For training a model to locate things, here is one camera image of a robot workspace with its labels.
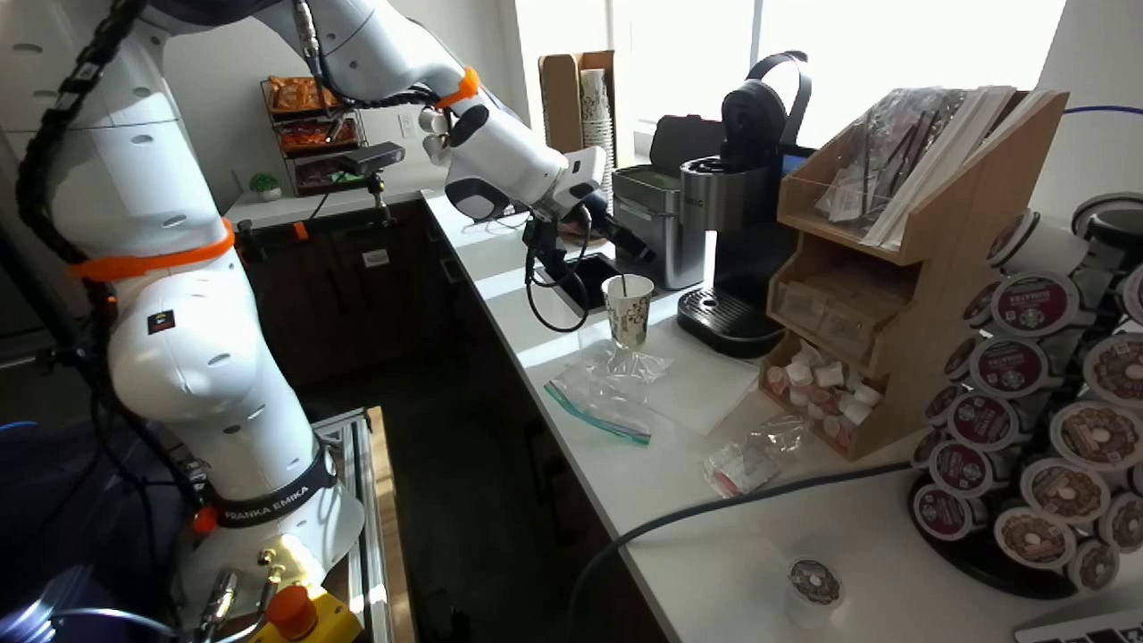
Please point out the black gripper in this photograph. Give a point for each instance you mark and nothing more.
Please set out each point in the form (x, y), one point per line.
(589, 236)

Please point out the thin black straw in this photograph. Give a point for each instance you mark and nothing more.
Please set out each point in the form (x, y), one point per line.
(623, 288)

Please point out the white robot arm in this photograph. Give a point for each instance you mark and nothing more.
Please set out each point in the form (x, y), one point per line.
(180, 357)

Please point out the patterned paper coffee cup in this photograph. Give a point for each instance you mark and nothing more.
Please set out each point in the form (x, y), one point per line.
(631, 316)

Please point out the wooden cup holder box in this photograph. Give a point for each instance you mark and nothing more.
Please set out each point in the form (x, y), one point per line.
(559, 93)

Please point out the black silver coffee machine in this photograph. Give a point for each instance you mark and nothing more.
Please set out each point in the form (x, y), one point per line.
(763, 180)

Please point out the single coffee pod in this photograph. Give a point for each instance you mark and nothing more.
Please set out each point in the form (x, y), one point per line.
(816, 581)

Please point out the coffee pod carousel rack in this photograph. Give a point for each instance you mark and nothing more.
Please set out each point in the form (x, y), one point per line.
(1049, 441)

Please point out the clear zip bag green seal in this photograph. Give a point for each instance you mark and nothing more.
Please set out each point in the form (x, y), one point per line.
(600, 399)

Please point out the stack of paper cups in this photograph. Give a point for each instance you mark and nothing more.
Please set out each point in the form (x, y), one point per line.
(595, 108)

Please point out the small clear bag red packet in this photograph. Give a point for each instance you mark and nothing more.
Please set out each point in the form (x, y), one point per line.
(763, 457)

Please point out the blue bin edge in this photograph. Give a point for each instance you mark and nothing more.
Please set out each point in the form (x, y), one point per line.
(717, 504)

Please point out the shelf with orange items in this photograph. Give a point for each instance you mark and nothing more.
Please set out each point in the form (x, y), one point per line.
(314, 129)

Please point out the wooden condiment organizer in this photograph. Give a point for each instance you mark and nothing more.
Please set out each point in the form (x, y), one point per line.
(929, 308)

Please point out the packets in organizer shelf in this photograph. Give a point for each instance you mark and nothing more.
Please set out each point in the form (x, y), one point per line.
(915, 156)

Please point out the orange yellow emergency stop button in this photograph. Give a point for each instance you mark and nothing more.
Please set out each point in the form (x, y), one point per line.
(299, 611)

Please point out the silver laptop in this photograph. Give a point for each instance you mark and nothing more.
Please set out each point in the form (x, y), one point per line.
(1085, 625)

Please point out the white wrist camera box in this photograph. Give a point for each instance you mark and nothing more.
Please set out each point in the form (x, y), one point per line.
(588, 170)

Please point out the metal robot stand frame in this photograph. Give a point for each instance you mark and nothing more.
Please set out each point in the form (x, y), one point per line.
(362, 522)

